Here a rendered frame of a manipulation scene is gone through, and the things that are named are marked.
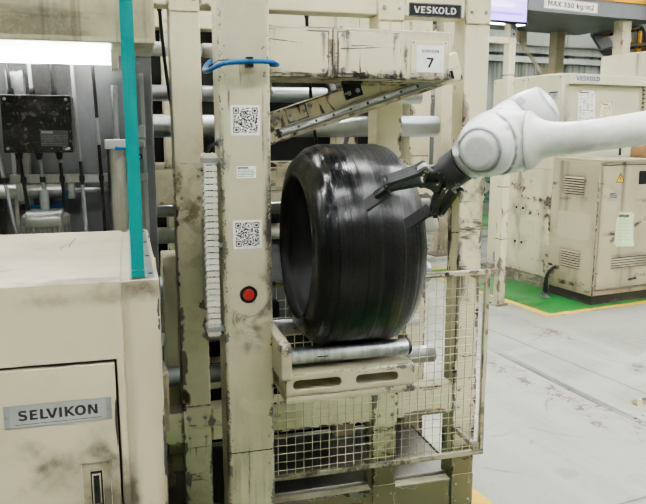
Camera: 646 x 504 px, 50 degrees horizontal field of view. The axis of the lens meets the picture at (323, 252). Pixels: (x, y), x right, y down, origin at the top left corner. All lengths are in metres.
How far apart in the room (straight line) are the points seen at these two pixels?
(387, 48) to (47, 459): 1.52
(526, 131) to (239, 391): 1.07
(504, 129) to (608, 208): 5.21
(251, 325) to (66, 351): 0.85
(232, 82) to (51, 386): 0.96
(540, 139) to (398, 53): 1.02
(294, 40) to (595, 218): 4.56
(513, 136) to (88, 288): 0.72
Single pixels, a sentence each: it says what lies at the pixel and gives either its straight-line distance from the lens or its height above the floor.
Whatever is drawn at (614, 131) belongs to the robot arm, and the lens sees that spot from 1.28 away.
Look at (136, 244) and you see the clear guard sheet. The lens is 1.06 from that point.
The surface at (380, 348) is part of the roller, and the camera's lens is 1.90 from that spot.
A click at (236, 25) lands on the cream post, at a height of 1.74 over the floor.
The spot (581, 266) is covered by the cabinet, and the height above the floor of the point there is 0.32.
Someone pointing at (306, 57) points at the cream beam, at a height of 1.69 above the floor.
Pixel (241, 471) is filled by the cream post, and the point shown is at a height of 0.57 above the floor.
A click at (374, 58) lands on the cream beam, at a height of 1.70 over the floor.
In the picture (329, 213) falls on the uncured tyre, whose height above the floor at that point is 1.29.
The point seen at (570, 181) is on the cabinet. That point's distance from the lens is 6.53.
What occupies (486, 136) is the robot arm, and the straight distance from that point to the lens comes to 1.20.
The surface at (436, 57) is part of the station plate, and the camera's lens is 2.25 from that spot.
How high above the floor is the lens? 1.48
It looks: 10 degrees down
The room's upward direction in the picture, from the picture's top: straight up
